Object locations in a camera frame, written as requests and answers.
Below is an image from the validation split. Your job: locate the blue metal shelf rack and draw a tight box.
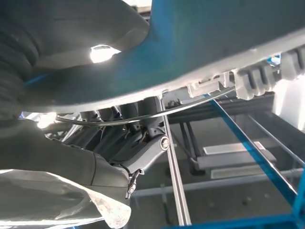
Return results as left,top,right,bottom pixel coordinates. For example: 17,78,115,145
164,99,305,229

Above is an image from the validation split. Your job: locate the grey metal bar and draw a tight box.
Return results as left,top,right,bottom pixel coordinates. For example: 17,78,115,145
160,96,192,227

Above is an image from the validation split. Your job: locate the grey ceiling light panel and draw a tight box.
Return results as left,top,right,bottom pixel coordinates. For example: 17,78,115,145
203,141,266,156

